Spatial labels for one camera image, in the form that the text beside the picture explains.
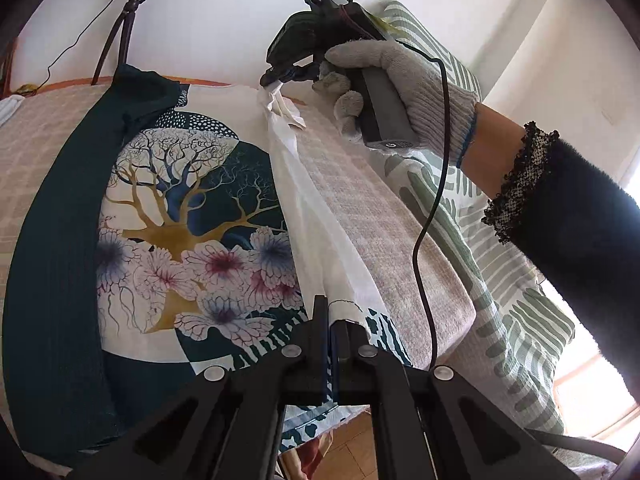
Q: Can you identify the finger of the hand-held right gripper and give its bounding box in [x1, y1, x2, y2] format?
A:
[260, 61, 321, 86]
[272, 70, 321, 86]

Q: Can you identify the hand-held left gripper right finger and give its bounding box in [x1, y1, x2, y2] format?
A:
[334, 320, 581, 480]

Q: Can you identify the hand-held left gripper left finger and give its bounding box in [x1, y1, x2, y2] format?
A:
[65, 296, 331, 480]

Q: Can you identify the tree print shirt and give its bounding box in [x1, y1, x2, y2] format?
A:
[2, 64, 416, 466]

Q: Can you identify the person's right hand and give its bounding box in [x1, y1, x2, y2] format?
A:
[312, 39, 479, 169]

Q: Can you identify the beige checked blanket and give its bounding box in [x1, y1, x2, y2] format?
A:
[0, 77, 478, 476]

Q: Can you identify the green striped white quilt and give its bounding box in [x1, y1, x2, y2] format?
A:
[372, 1, 577, 436]

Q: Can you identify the white cloth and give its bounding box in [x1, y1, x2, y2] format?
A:
[0, 94, 24, 124]

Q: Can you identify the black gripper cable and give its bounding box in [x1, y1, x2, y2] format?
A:
[330, 0, 447, 372]

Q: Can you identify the ring light on tripod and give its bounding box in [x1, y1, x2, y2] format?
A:
[91, 0, 191, 86]

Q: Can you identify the thin black cable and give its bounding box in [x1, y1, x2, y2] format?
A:
[27, 0, 126, 93]

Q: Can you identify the grey cable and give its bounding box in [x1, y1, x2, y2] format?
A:
[522, 427, 629, 462]

